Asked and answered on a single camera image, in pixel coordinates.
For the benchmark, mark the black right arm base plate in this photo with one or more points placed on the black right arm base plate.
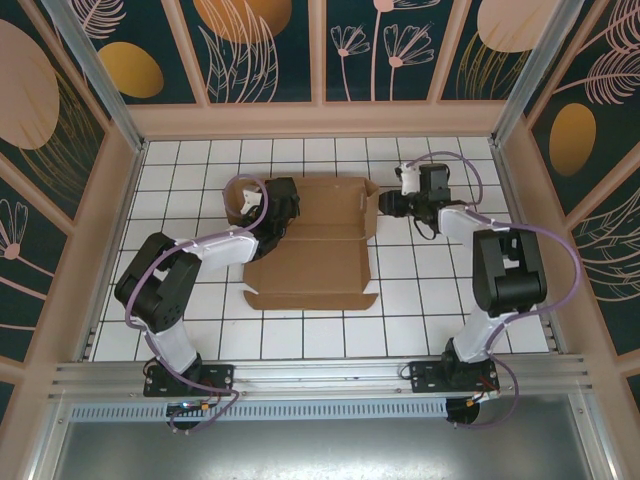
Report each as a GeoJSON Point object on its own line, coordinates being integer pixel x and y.
{"type": "Point", "coordinates": [425, 377]}

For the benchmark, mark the grey metal sheet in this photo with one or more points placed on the grey metal sheet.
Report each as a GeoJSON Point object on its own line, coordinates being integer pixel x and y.
{"type": "Point", "coordinates": [320, 450]}

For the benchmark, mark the aluminium frame post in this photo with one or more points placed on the aluminium frame post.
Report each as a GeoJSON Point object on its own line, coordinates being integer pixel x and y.
{"type": "Point", "coordinates": [530, 70]}
{"type": "Point", "coordinates": [100, 80]}

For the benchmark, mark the aluminium mounting rail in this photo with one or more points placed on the aluminium mounting rail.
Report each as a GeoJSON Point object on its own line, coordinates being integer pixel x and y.
{"type": "Point", "coordinates": [320, 375]}

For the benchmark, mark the brown cardboard box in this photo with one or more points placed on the brown cardboard box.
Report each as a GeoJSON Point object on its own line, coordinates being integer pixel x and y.
{"type": "Point", "coordinates": [310, 270]}

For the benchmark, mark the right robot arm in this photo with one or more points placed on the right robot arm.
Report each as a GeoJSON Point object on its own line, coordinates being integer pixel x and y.
{"type": "Point", "coordinates": [510, 280]}

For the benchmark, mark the small circuit board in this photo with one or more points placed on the small circuit board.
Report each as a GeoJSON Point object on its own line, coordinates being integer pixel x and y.
{"type": "Point", "coordinates": [187, 407]}

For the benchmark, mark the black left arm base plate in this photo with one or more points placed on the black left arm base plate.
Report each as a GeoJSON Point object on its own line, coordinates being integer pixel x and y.
{"type": "Point", "coordinates": [220, 375]}

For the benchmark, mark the aluminium side rail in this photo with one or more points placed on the aluminium side rail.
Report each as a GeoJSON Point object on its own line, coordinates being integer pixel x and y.
{"type": "Point", "coordinates": [552, 330]}
{"type": "Point", "coordinates": [89, 345]}

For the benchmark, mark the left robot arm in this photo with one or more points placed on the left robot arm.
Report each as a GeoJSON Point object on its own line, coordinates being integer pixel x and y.
{"type": "Point", "coordinates": [225, 250]}

